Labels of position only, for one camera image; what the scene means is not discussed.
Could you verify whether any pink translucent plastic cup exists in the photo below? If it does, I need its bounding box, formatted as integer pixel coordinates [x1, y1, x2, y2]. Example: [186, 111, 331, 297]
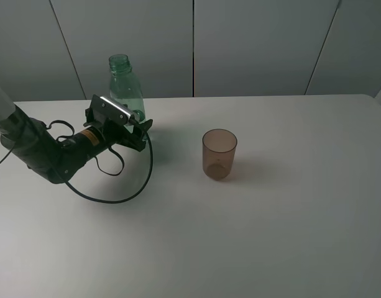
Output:
[202, 129, 238, 181]

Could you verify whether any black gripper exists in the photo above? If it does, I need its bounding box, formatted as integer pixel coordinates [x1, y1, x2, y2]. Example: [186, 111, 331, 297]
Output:
[83, 107, 153, 152]

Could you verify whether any green transparent plastic bottle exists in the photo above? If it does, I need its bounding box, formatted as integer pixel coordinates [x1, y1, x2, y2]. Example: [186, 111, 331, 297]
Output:
[109, 54, 146, 123]

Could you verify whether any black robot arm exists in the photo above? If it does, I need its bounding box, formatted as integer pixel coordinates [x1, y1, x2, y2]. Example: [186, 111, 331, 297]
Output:
[0, 88, 153, 184]

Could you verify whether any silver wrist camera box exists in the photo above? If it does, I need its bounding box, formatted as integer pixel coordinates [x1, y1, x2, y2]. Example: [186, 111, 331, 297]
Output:
[90, 94, 136, 126]

